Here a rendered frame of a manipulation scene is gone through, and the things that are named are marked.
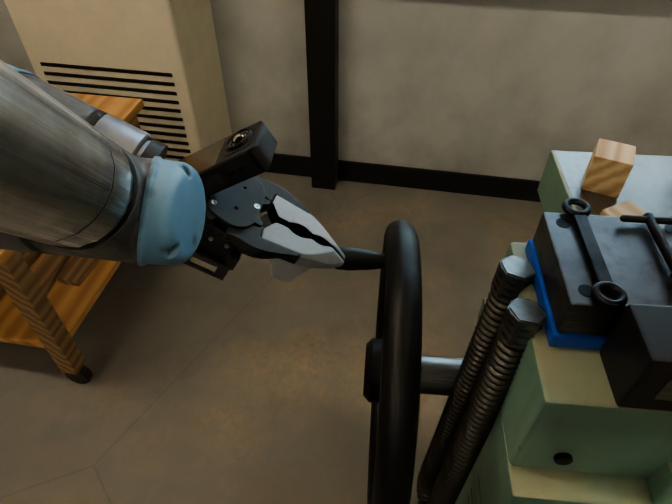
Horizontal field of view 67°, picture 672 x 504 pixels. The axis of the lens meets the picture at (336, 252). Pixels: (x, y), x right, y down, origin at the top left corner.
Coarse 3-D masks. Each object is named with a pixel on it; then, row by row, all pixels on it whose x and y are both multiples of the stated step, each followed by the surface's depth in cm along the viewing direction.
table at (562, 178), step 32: (576, 160) 58; (640, 160) 58; (544, 192) 61; (576, 192) 54; (640, 192) 54; (512, 480) 35; (544, 480) 35; (576, 480) 35; (608, 480) 35; (640, 480) 35
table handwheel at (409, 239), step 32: (416, 256) 40; (384, 288) 58; (416, 288) 37; (384, 320) 37; (416, 320) 36; (384, 352) 36; (416, 352) 35; (384, 384) 35; (416, 384) 35; (448, 384) 46; (384, 416) 34; (416, 416) 35; (384, 448) 35; (384, 480) 35
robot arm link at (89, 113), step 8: (8, 64) 44; (24, 72) 43; (32, 80) 43; (40, 80) 44; (40, 88) 43; (48, 88) 43; (56, 88) 44; (56, 96) 43; (64, 96) 43; (72, 96) 44; (64, 104) 43; (72, 104) 43; (80, 104) 44; (88, 104) 45; (80, 112) 43; (88, 112) 44; (96, 112) 44; (104, 112) 45; (88, 120) 43; (96, 120) 44
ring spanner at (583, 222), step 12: (564, 204) 36; (576, 204) 36; (588, 204) 36; (576, 216) 35; (588, 228) 34; (588, 240) 33; (588, 252) 32; (600, 252) 32; (600, 264) 32; (600, 276) 31; (600, 288) 30; (612, 288) 30; (600, 300) 29; (612, 300) 29; (624, 300) 29
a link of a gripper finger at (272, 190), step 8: (256, 176) 51; (264, 184) 51; (272, 184) 51; (272, 192) 51; (280, 192) 51; (288, 192) 52; (272, 200) 50; (288, 200) 51; (296, 200) 52; (304, 208) 52
